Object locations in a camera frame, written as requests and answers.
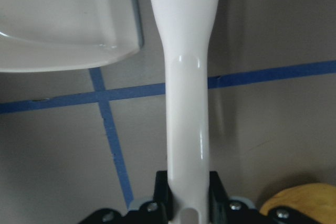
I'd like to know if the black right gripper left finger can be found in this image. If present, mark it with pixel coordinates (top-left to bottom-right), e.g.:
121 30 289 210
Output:
129 170 173 223

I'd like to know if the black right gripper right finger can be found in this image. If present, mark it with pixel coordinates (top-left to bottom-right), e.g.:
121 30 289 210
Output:
209 171 254 223

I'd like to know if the yellow potato-like lump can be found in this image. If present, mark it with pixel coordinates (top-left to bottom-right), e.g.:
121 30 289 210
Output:
260 183 335 223

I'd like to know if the white handled sweeping brush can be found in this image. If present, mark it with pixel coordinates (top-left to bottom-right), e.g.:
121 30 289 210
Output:
151 0 218 223

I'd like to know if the beige plastic dustpan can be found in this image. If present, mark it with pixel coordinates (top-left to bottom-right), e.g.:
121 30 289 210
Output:
1 0 143 73

